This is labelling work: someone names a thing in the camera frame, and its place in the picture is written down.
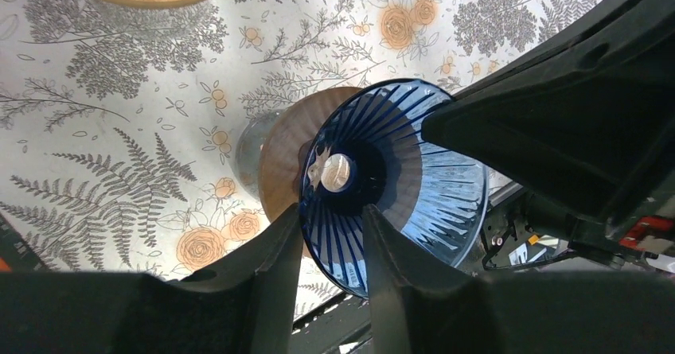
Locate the orange coffee filter box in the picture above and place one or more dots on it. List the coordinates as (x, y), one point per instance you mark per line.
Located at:
(4, 266)

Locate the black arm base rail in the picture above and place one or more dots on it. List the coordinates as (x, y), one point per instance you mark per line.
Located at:
(340, 325)

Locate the blue ribbed glass dripper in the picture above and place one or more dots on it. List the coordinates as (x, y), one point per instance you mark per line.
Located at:
(370, 150)

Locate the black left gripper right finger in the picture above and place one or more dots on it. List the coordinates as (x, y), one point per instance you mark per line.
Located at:
(418, 304)

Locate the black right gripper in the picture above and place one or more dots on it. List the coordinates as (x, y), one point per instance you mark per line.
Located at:
(584, 124)

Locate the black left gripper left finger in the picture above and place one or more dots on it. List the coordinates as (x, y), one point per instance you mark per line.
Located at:
(242, 303)

